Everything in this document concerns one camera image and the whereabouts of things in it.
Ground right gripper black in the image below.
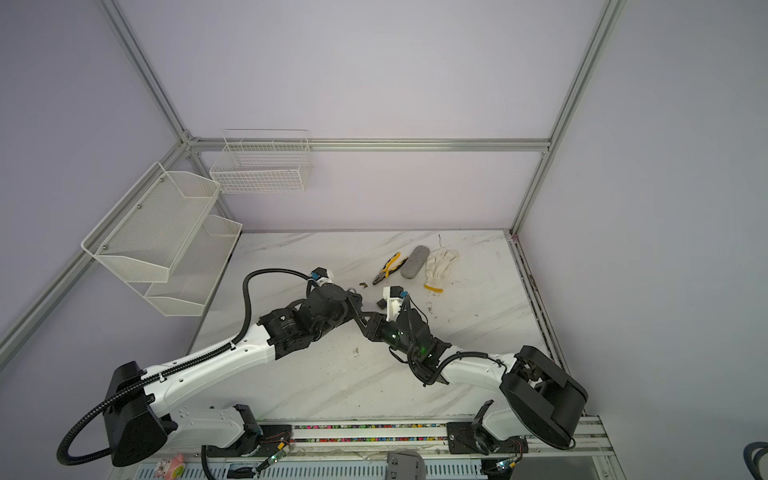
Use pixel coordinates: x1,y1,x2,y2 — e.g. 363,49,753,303
353,312,419,361

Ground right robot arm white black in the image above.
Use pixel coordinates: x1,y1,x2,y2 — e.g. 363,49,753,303
354,296,588,455

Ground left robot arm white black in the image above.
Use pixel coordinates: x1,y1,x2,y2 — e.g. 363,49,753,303
103,280,363,467

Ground yellow black pliers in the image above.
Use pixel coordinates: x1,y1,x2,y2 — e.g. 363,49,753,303
372,252,408,285

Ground white work glove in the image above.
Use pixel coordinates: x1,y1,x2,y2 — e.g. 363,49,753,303
423,248,460,294

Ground grey fabric case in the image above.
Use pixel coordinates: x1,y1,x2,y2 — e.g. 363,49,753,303
399,245,430,279

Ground grey box at front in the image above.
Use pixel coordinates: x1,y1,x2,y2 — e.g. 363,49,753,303
385,451,426,480

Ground white mesh two-tier shelf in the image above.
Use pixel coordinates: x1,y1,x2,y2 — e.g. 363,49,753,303
81,162,242,317

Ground pink small object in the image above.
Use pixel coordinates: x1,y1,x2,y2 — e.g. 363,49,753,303
152,454,186,480

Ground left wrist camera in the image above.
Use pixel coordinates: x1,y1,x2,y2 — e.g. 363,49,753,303
310,267,334,286

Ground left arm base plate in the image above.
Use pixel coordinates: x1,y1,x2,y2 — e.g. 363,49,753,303
206,424,293,458

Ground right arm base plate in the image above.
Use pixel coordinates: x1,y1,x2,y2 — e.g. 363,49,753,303
446,422,529,456

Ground white wire basket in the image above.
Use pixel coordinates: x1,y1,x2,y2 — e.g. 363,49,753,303
210,129,313,194

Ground aluminium frame rail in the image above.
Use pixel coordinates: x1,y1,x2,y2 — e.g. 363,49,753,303
189,138,551,152

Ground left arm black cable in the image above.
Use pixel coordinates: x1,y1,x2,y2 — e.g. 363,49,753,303
56,268,313,480

